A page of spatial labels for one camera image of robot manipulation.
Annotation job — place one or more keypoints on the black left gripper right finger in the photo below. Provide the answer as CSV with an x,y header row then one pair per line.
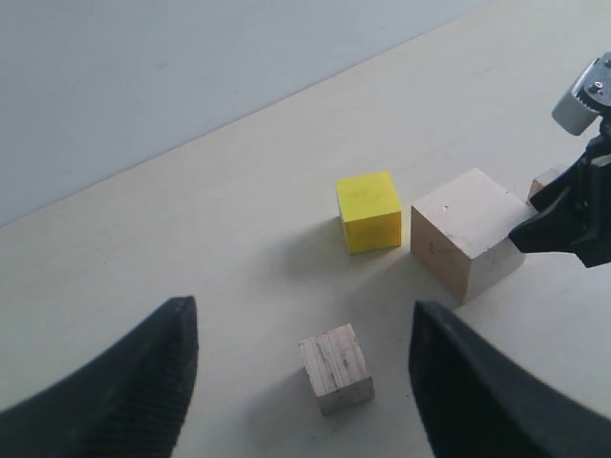
x,y
474,401

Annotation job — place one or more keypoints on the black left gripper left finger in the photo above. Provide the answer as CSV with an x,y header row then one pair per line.
x,y
129,401

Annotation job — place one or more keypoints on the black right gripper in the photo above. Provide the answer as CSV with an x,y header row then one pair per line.
x,y
569,209

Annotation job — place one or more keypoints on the large pale wooden cube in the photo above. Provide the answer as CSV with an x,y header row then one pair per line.
x,y
459,232

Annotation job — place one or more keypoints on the medium grey wooden cube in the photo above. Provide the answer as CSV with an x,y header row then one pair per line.
x,y
337,370

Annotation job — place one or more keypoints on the yellow cube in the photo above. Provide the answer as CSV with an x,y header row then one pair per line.
x,y
370,212

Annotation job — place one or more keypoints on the small pale wooden cube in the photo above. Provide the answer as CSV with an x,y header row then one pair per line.
x,y
543,179

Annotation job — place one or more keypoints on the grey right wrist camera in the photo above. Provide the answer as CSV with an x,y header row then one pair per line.
x,y
587,98

